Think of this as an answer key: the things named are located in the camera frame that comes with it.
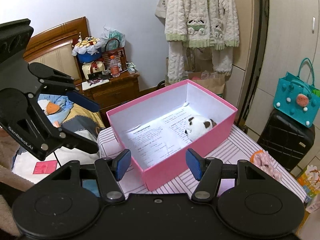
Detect pink floral fabric scrunchie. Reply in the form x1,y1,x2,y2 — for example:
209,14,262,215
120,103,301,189
250,150,282,182

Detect duck plush toy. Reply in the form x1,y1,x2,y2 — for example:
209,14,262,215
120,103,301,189
37,99,60,116

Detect wooden bed headboard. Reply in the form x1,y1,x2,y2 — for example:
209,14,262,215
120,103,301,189
23,17,89,86

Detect blue flower bouquet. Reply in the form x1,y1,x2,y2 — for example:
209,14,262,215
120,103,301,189
72,33,103,63

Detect white panda plush toy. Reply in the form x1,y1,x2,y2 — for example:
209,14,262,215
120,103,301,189
184,115,216,141

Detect wooden nightstand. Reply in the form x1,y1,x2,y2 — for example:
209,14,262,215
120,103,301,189
82,71,140,123

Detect pink cardboard box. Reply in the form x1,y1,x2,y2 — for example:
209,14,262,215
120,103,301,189
107,80,238,191

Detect orange drink bottle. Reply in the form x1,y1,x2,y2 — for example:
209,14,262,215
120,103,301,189
110,55,120,77

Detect brown woven handbag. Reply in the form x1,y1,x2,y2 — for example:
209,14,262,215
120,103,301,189
102,38,127,72

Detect white plastic bag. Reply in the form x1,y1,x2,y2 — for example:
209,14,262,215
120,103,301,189
100,25,126,47

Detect black suitcase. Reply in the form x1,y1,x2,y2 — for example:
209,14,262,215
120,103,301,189
258,109,316,171

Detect teal tote bag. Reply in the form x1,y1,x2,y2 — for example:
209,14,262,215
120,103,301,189
273,57,319,128

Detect cream fleece pajama pants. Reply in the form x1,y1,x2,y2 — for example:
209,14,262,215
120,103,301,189
167,42,233,84

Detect cream fleece pajama jacket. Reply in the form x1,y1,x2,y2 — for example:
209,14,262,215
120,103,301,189
164,0,240,50

